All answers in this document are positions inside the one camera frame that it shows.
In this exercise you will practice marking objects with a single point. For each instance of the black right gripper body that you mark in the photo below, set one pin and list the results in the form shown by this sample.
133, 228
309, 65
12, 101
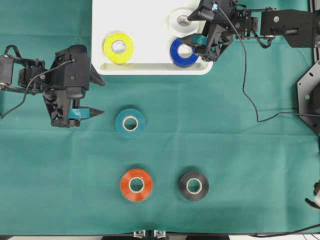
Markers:
233, 21

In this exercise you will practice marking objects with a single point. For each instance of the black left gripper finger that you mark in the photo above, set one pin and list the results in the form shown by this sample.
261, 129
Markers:
83, 113
95, 77

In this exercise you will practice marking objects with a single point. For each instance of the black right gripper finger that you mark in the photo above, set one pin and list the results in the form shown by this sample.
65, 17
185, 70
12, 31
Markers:
195, 15
195, 40

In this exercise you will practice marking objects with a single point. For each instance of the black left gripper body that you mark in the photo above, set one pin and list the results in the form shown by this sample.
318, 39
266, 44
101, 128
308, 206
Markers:
34, 78

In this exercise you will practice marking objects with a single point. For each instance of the white tape roll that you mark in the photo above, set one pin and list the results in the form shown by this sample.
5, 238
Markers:
179, 24

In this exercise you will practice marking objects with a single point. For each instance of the blue tape roll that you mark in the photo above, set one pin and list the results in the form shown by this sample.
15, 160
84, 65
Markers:
178, 58

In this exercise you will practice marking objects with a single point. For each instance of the yellow tape roll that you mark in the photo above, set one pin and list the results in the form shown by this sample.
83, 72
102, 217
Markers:
118, 47

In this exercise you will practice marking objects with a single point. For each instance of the red tape roll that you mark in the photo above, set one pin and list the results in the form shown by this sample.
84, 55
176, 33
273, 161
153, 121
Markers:
136, 185

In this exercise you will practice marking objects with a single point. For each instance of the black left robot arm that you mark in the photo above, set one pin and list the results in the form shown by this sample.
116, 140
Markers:
9, 71

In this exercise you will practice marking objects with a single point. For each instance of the green tape roll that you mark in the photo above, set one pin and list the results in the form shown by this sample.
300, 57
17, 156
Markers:
130, 123

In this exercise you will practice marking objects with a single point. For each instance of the white plastic case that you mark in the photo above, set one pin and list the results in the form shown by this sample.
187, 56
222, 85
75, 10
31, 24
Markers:
147, 24

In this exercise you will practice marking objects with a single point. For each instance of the black tape roll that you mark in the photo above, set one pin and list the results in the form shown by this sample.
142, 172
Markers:
193, 185

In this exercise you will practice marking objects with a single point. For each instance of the green table cloth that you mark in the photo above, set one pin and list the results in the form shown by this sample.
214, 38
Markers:
235, 124

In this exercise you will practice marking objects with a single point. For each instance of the black aluminium rail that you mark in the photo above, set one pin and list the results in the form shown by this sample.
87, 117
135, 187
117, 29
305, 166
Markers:
314, 7

